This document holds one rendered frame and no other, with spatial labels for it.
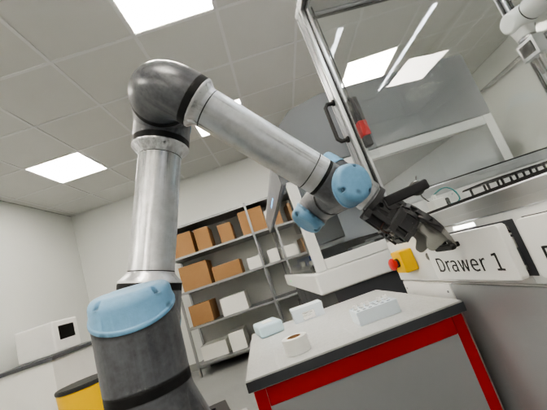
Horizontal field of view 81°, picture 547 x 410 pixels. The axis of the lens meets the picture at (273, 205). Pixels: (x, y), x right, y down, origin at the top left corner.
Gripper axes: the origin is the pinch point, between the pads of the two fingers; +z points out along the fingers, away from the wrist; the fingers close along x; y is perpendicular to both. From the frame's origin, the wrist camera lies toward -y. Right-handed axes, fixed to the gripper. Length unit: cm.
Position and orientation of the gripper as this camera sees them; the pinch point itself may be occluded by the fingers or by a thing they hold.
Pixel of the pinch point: (448, 241)
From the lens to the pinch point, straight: 86.1
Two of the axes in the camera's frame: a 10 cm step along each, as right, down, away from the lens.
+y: -5.8, 7.9, -2.0
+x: 0.4, -2.1, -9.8
